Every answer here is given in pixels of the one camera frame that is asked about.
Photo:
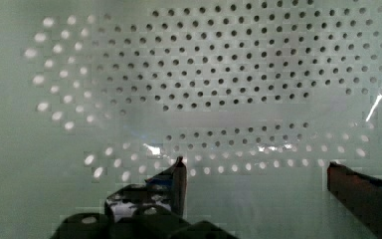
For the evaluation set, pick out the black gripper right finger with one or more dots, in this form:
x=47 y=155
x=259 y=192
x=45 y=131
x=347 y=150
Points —
x=361 y=194

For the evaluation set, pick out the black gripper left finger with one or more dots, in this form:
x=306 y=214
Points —
x=166 y=189

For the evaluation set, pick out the green plastic strainer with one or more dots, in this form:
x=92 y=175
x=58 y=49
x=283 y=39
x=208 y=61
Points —
x=258 y=97

